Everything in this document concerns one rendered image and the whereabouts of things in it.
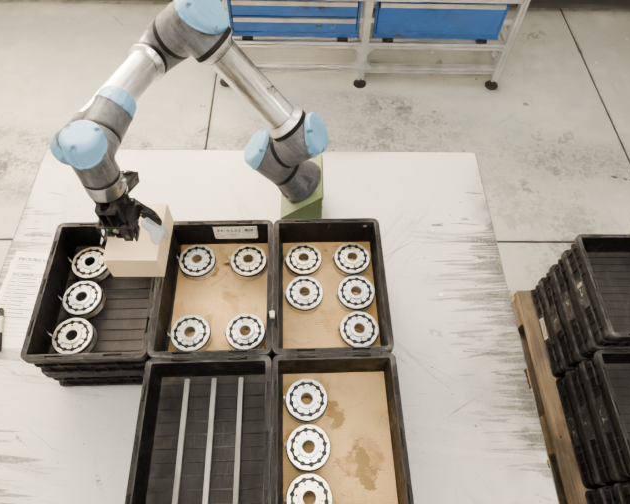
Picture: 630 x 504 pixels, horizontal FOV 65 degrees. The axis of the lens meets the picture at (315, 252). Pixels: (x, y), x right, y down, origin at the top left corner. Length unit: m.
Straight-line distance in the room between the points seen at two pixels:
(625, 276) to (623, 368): 0.34
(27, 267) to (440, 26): 2.40
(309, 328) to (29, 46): 3.05
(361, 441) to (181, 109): 2.36
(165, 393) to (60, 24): 3.13
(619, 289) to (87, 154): 1.81
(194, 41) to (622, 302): 1.67
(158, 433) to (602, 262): 1.66
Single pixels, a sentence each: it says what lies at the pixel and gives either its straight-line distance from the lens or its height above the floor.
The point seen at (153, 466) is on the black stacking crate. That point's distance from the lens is 1.31.
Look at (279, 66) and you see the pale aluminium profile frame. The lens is 3.16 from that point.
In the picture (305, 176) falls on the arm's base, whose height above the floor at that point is 0.89.
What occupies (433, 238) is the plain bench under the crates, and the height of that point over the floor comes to 0.70.
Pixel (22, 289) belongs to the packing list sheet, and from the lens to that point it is 1.77.
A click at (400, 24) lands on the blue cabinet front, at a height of 0.41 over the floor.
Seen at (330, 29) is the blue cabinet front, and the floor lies 0.37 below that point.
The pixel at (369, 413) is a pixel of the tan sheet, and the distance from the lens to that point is 1.29.
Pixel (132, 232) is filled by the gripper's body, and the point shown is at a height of 1.22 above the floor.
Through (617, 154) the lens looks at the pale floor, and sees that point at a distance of 3.36.
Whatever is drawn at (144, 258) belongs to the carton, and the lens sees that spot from 1.17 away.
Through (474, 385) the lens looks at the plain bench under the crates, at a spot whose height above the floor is 0.70.
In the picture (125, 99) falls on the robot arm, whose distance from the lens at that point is 1.05.
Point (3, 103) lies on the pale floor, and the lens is 3.58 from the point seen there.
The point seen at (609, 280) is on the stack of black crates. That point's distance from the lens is 2.13.
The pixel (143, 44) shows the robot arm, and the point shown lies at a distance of 1.35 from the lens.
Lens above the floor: 2.08
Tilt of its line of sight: 58 degrees down
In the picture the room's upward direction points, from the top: 2 degrees clockwise
